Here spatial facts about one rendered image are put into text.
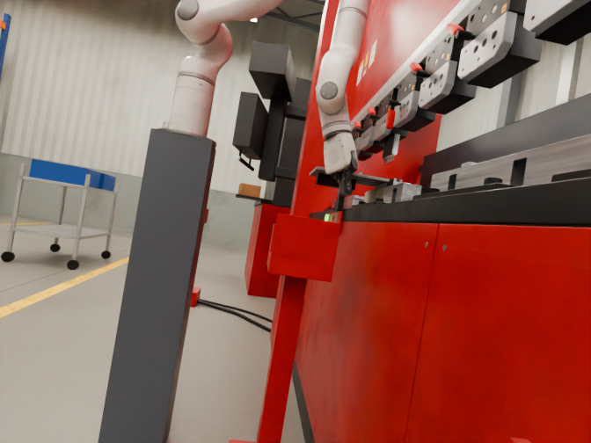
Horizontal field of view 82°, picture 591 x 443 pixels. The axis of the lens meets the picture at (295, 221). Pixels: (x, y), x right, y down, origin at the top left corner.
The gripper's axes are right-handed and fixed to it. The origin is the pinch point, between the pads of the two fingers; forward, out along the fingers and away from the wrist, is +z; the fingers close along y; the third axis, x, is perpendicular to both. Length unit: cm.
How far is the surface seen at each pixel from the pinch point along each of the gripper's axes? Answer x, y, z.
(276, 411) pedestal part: -25, -13, 57
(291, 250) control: -21.6, 1.3, 15.0
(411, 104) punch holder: 23.4, 8.9, -23.7
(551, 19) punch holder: 1, 54, -15
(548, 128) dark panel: 76, 23, -14
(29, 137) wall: -143, -820, -299
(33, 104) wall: -129, -806, -369
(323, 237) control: -14.3, 5.2, 13.1
